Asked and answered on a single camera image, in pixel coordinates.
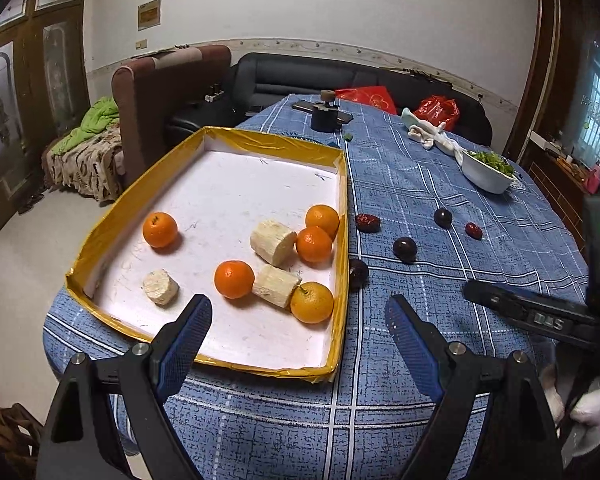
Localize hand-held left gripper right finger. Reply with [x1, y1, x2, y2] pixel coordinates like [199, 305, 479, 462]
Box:
[385, 294, 563, 480]

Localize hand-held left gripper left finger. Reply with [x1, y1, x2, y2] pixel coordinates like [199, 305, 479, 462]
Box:
[35, 294, 213, 480]

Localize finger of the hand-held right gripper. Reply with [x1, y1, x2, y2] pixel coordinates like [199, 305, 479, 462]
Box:
[462, 279, 595, 347]

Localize white sugarcane chunk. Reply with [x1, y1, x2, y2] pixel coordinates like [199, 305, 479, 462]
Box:
[141, 268, 180, 307]
[250, 219, 298, 268]
[252, 265, 304, 309]

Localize orange mandarin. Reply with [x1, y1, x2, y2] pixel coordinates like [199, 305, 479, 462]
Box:
[142, 211, 179, 249]
[305, 204, 341, 238]
[295, 226, 334, 264]
[214, 260, 256, 300]
[290, 281, 335, 325]

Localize white cardboard tray yellow rim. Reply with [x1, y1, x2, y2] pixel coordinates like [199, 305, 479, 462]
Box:
[65, 126, 351, 383]

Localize person's right hand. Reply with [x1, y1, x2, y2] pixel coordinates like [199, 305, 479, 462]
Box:
[540, 364, 600, 457]

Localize wooden cabinet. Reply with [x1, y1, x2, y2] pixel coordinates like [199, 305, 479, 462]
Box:
[519, 130, 600, 233]

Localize white bowl with green vegetables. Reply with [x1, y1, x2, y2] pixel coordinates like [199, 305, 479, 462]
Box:
[461, 150, 518, 195]

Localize blue plaid tablecloth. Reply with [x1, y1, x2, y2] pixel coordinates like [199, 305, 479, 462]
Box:
[42, 94, 597, 480]

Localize brown patterned blanket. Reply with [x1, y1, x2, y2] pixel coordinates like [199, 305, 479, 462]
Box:
[41, 127, 127, 205]

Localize white cloth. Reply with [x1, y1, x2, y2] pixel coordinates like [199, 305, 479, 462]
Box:
[400, 107, 467, 167]

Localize brown wooden chair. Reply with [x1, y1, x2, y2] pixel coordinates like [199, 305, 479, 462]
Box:
[0, 402, 45, 480]

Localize red plastic bag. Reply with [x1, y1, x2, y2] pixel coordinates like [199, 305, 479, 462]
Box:
[412, 95, 462, 134]

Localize green blanket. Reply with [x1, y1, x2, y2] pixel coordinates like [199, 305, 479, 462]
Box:
[49, 97, 122, 157]

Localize black round device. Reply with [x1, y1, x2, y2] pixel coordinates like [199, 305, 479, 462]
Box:
[309, 89, 342, 134]

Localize brown armchair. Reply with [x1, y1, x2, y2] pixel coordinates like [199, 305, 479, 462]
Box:
[111, 44, 233, 190]

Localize flat red packet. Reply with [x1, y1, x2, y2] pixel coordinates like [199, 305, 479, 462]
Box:
[334, 86, 399, 116]

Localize black phone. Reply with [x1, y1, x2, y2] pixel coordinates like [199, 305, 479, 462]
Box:
[292, 101, 354, 124]

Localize black sofa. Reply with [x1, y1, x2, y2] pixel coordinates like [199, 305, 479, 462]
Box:
[229, 52, 494, 147]

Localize wooden glass-panel doors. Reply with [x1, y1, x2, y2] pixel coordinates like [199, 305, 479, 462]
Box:
[0, 0, 92, 256]

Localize wooden door frame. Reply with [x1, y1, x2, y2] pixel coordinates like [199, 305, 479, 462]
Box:
[504, 0, 587, 163]

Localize yellow wall plaque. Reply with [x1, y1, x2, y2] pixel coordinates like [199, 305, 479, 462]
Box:
[137, 0, 162, 31]

